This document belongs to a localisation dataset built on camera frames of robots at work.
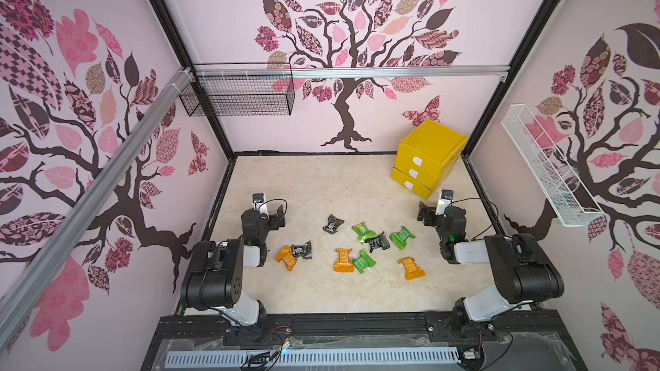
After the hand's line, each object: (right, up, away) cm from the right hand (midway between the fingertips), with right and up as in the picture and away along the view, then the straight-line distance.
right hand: (432, 204), depth 95 cm
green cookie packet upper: (-26, -10, -2) cm, 28 cm away
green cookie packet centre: (-27, -18, -9) cm, 34 cm away
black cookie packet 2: (-48, -16, -6) cm, 51 cm away
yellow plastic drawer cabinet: (-4, +17, -4) cm, 18 cm away
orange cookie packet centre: (-34, -20, -9) cm, 40 cm away
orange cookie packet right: (-11, -22, -10) cm, 26 cm away
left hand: (-62, -2, 0) cm, 62 cm away
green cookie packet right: (-13, -12, -3) cm, 18 cm away
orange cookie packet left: (-54, -17, -7) cm, 57 cm away
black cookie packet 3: (-21, -13, -4) cm, 25 cm away
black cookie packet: (-38, -8, 0) cm, 39 cm away
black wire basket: (-73, +44, 0) cm, 85 cm away
